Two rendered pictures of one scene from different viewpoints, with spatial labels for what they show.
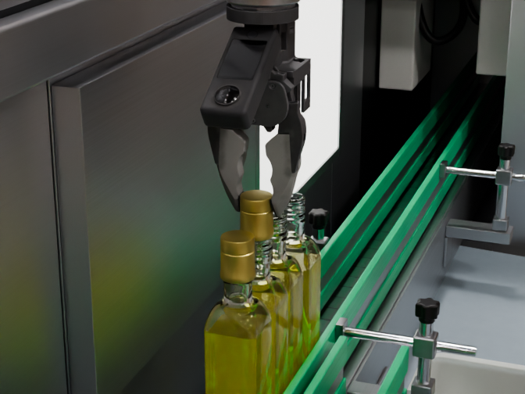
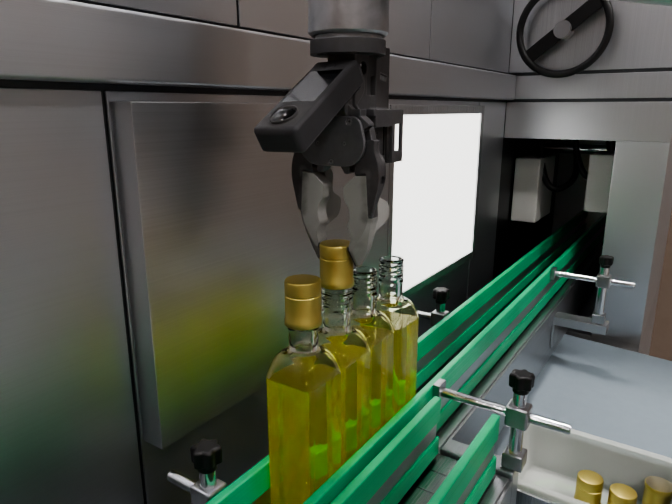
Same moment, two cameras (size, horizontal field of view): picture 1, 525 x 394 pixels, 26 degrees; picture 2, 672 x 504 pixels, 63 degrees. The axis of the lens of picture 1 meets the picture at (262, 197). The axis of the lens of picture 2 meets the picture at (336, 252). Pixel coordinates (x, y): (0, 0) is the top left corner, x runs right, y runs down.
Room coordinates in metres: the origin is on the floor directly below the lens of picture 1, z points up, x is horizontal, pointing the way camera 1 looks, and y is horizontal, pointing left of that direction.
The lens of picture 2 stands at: (0.57, -0.12, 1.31)
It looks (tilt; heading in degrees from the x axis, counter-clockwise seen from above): 15 degrees down; 14
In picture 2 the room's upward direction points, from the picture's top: straight up
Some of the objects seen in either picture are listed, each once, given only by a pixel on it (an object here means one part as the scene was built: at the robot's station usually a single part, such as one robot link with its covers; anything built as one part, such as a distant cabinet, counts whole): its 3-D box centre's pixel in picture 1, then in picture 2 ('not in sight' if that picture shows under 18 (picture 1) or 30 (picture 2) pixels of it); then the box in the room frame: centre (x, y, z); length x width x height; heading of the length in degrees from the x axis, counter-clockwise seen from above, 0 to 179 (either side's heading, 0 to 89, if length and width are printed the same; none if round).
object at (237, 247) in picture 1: (237, 256); (303, 301); (1.03, 0.02, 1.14); 0.04 x 0.04 x 0.04
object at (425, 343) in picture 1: (405, 346); (498, 414); (1.21, -0.17, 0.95); 0.17 x 0.03 x 0.12; 71
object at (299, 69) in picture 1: (265, 63); (351, 107); (1.11, 0.00, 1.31); 0.09 x 0.08 x 0.12; 161
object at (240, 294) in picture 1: (237, 277); (303, 323); (1.03, 0.02, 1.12); 0.03 x 0.03 x 0.05
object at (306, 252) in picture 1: (291, 320); (388, 376); (1.20, -0.03, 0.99); 0.06 x 0.06 x 0.21; 69
